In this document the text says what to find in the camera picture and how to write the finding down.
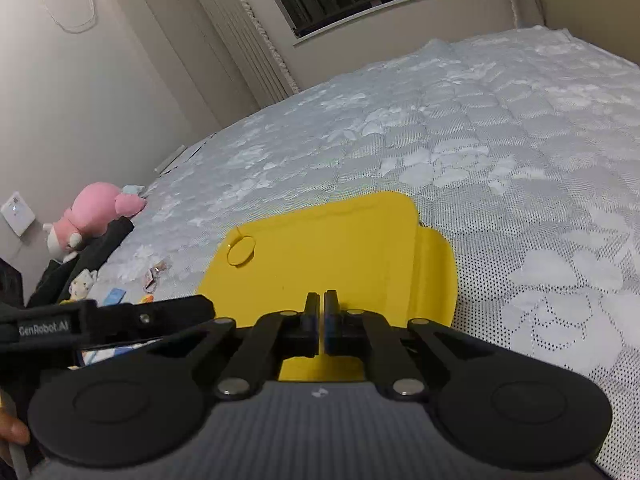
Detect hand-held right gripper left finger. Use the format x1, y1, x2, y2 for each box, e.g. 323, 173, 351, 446
149, 291, 321, 402

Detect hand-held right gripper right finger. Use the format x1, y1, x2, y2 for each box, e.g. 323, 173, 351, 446
323, 289, 483, 402

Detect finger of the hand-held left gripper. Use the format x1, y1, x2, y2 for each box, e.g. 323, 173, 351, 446
95, 294, 217, 347

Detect yellow plastic box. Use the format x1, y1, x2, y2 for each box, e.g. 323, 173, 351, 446
196, 191, 459, 383

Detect person's left hand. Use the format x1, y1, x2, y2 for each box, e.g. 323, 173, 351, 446
0, 411, 32, 447

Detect small white plush toy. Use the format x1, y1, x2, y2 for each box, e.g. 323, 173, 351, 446
67, 269, 99, 302

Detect black cloth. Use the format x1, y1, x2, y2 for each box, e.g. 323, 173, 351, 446
25, 216, 135, 307

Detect pink plush toy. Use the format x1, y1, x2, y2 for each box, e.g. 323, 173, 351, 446
42, 182, 148, 263

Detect white quilted mattress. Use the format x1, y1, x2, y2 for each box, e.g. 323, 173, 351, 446
67, 24, 640, 480

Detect beige pleated curtain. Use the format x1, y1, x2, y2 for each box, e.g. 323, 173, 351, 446
175, 0, 301, 108

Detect beige padded headboard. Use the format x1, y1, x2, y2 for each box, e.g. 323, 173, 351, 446
530, 0, 640, 67

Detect white wall socket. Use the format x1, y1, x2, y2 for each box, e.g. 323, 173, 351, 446
0, 191, 37, 237

